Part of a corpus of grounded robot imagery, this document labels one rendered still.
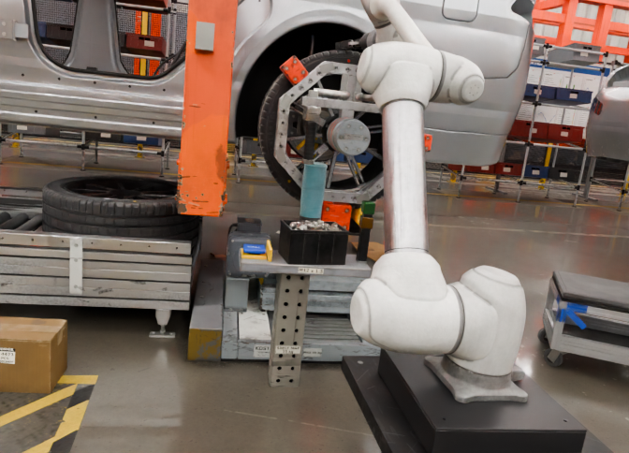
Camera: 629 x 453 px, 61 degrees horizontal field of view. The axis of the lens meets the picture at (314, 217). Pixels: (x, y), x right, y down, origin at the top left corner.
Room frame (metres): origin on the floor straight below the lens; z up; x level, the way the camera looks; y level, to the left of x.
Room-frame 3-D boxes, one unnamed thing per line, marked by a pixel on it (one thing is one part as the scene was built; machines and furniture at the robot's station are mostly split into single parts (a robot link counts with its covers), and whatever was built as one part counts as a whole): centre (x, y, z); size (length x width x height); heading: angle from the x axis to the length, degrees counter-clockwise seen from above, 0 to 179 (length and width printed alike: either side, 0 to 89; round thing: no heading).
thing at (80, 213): (2.33, 0.85, 0.39); 0.66 x 0.66 x 0.24
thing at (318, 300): (2.33, -0.03, 0.13); 0.50 x 0.36 x 0.10; 100
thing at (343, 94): (2.03, -0.01, 1.03); 0.19 x 0.18 x 0.11; 10
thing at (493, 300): (1.16, -0.41, 0.53); 0.18 x 0.16 x 0.22; 103
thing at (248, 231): (2.27, 0.28, 0.26); 0.42 x 0.18 x 0.35; 10
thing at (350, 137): (2.09, -0.09, 0.85); 0.21 x 0.14 x 0.14; 10
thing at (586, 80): (7.68, -3.21, 0.98); 1.50 x 0.50 x 1.95; 103
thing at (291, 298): (1.73, 0.05, 0.21); 0.10 x 0.10 x 0.42; 10
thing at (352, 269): (1.73, 0.02, 0.44); 0.43 x 0.17 x 0.03; 100
